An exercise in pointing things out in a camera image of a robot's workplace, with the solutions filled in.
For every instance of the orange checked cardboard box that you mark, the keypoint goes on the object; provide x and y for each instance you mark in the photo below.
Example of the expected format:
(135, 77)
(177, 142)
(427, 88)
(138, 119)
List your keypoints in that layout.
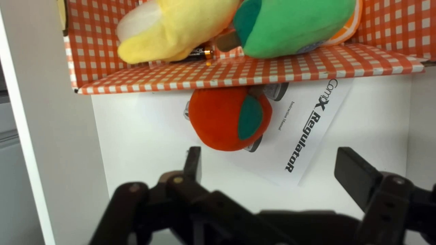
(259, 69)

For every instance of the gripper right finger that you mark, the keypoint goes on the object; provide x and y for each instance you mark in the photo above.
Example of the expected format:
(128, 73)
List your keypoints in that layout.
(385, 204)

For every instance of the black and gold battery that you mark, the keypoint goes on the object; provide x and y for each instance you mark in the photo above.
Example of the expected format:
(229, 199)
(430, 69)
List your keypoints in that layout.
(201, 53)

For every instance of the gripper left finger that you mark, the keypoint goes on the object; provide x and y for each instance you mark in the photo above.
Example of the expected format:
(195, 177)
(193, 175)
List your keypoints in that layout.
(190, 204)

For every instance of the yellow banana plush toy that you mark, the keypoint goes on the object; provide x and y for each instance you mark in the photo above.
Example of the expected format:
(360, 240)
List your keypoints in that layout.
(177, 27)

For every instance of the white drawer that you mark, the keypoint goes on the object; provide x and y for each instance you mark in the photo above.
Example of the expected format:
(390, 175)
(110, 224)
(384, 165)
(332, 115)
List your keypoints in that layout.
(146, 136)

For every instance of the red tomato plush toy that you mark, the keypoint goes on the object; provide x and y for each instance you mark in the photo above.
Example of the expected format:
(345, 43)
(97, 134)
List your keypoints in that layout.
(218, 119)

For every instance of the white instruction booklet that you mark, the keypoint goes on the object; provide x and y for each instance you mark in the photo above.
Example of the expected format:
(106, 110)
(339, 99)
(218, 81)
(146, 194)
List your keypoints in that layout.
(306, 136)

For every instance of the orange slice plush toy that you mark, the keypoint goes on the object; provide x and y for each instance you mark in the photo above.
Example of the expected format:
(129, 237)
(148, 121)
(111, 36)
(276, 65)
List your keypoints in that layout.
(347, 32)

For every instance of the green popsicle plush toy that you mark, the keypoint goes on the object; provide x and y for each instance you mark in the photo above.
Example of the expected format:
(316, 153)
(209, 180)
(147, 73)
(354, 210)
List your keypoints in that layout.
(293, 23)

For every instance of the grey and black small device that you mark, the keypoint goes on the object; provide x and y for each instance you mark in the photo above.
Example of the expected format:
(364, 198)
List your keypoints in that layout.
(276, 91)

